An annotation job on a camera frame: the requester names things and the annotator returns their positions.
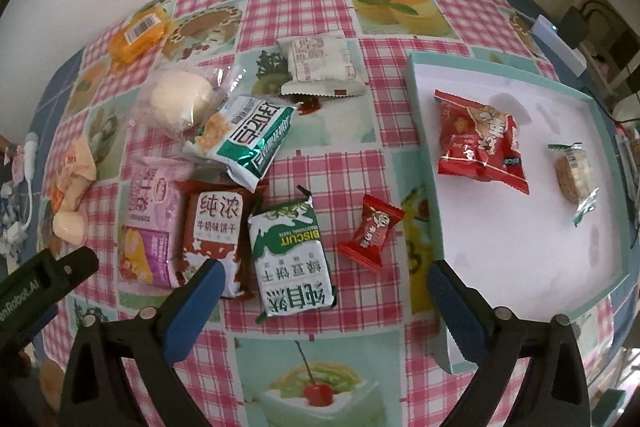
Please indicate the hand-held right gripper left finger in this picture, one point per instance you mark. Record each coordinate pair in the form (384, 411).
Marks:
(200, 297)

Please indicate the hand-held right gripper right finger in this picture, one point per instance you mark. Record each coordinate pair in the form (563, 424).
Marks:
(452, 302)

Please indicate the brown white biscuit packet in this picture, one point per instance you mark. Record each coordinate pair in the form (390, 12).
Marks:
(215, 232)

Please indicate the teal shallow box tray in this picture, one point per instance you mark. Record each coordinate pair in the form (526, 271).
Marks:
(500, 232)

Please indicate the pink purple snack packet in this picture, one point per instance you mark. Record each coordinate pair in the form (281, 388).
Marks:
(150, 227)

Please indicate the green white biscuit packet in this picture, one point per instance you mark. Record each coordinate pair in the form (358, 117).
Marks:
(292, 257)

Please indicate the small red candy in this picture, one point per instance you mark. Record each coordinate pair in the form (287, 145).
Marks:
(371, 232)

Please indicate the green white cracker packet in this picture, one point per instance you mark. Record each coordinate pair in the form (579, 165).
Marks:
(245, 142)

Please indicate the pale yellow pudding cup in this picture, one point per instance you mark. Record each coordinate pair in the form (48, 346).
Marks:
(67, 227)

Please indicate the pale peach snack packet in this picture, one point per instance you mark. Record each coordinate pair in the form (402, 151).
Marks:
(75, 172)

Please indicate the large red snack packet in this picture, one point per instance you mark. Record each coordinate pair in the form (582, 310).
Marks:
(477, 142)

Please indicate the round rice cracker clear wrapper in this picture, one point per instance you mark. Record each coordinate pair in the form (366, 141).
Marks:
(572, 177)

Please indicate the pink checkered tablecloth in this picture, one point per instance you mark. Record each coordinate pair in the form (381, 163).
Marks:
(325, 157)

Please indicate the clear bag with white bun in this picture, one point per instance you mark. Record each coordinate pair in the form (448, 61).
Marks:
(180, 99)

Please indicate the white snack packet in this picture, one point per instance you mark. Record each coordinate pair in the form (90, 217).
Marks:
(320, 64)

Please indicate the orange snack packet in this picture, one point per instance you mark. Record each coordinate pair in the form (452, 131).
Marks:
(137, 32)

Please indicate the white power strip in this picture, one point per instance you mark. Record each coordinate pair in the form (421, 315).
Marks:
(555, 39)

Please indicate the black power adapter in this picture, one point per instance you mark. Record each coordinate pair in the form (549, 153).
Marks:
(575, 27)

